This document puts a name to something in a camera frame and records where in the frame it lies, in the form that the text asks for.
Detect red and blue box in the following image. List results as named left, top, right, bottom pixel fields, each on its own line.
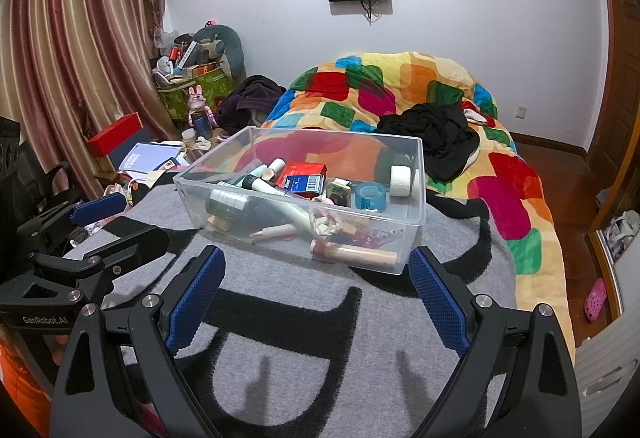
left=275, top=161, right=328, bottom=196

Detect pink butterfly hair clip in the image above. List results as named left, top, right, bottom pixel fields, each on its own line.
left=350, top=223, right=403, bottom=249

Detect black clothing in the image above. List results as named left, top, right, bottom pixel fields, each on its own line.
left=375, top=103, right=482, bottom=182

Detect teal tape roll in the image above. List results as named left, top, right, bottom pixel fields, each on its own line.
left=352, top=182, right=390, bottom=213

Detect clear plastic storage bin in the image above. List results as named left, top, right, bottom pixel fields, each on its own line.
left=172, top=125, right=427, bottom=275

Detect black office chair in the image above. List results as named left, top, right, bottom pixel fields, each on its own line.
left=0, top=115, right=73, bottom=229

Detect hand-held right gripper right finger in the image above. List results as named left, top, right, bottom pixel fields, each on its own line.
left=407, top=245, right=583, bottom=438

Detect light green lotion tube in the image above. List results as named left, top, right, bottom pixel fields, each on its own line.
left=247, top=175, right=316, bottom=231

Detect grey shark plush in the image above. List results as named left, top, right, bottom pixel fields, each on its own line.
left=192, top=24, right=246, bottom=79

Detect white sock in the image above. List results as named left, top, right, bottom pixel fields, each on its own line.
left=462, top=100, right=488, bottom=126

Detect red cardboard box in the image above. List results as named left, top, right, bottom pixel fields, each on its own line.
left=86, top=113, right=146, bottom=156

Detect colourful patchwork blanket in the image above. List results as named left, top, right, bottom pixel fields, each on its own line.
left=260, top=50, right=576, bottom=349

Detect pink rabbit toy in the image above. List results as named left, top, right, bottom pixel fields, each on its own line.
left=187, top=85, right=213, bottom=139

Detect white ribbed panel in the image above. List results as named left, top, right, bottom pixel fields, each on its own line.
left=575, top=313, right=640, bottom=438

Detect orange cloth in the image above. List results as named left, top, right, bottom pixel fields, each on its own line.
left=0, top=328, right=56, bottom=399

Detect braided pastel rope bracelet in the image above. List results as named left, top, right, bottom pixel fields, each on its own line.
left=307, top=208, right=346, bottom=239

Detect white bandage roll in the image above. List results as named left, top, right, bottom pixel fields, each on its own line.
left=389, top=164, right=418, bottom=197

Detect beige tube with white cap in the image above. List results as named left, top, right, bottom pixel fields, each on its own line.
left=262, top=158, right=288, bottom=184

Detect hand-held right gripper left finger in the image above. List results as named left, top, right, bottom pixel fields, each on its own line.
left=50, top=245, right=227, bottom=438

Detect white shoes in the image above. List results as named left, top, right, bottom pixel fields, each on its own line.
left=602, top=210, right=640, bottom=259

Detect green storage bag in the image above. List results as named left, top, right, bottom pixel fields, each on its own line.
left=157, top=68, right=236, bottom=129

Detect blue and white booklet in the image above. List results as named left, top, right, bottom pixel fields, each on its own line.
left=118, top=142, right=183, bottom=176

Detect black monitor cable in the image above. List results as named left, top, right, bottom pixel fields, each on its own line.
left=361, top=0, right=385, bottom=25

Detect grey and black blanket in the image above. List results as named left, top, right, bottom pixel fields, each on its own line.
left=62, top=185, right=518, bottom=438

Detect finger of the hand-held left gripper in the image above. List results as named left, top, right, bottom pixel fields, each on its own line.
left=0, top=224, right=171, bottom=308
left=17, top=193, right=126, bottom=249

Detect white pen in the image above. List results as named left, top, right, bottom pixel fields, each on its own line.
left=247, top=223, right=299, bottom=240

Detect dark green glass bottle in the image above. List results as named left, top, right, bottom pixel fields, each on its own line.
left=205, top=188, right=296, bottom=226

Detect beige tube with red cap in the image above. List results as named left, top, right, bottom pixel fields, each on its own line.
left=310, top=238, right=399, bottom=267

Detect brown wooden door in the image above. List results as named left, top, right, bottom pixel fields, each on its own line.
left=597, top=0, right=640, bottom=159

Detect dark purple clothes pile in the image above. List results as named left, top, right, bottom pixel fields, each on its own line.
left=217, top=75, right=287, bottom=131

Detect pink slipper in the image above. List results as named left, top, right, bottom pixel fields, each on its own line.
left=584, top=278, right=607, bottom=323

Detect pink striped curtain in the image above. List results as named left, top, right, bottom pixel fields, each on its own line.
left=0, top=0, right=168, bottom=199

